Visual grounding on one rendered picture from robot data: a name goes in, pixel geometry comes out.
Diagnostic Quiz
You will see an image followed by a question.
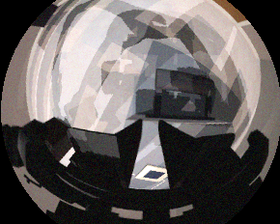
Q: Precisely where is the tan tile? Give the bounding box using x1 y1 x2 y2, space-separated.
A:
135 165 168 182

